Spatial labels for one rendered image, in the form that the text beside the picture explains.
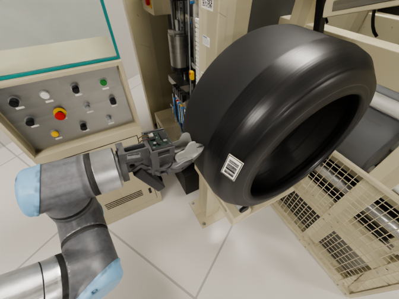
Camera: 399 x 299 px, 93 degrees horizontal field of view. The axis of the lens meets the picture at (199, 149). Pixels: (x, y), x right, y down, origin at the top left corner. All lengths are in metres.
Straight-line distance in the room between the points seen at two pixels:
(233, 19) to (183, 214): 1.47
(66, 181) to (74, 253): 0.14
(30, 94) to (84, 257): 0.79
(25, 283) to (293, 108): 0.54
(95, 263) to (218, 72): 0.49
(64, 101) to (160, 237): 1.19
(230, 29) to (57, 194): 0.66
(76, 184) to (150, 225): 1.40
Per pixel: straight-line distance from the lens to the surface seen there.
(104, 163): 0.40
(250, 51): 0.52
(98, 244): 0.46
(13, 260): 2.16
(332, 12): 0.92
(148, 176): 0.46
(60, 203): 0.43
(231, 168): 0.45
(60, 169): 0.42
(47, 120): 1.15
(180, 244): 1.68
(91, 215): 0.50
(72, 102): 1.09
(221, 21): 0.72
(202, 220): 1.73
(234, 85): 0.46
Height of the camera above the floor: 1.61
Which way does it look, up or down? 47 degrees down
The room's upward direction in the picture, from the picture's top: straight up
